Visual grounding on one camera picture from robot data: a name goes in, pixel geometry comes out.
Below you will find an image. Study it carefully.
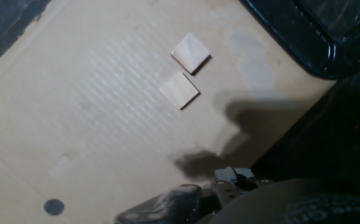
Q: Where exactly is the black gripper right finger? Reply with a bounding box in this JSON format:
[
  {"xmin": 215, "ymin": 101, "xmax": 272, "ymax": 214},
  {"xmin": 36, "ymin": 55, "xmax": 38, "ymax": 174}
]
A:
[{"xmin": 233, "ymin": 167, "xmax": 273, "ymax": 191}]

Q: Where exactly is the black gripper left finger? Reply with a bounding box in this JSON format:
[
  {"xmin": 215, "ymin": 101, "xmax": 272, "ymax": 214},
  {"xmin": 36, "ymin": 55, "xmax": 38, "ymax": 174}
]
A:
[{"xmin": 211, "ymin": 167, "xmax": 242, "ymax": 210}]

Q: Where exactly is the brown cardboard sheet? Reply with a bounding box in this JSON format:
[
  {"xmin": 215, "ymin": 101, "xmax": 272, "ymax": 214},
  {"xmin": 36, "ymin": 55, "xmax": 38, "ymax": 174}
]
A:
[{"xmin": 0, "ymin": 0, "xmax": 338, "ymax": 224}]

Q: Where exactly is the black plastic tray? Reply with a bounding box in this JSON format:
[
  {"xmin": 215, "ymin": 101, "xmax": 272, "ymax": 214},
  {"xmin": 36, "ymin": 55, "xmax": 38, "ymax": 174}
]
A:
[{"xmin": 239, "ymin": 0, "xmax": 360, "ymax": 80}]

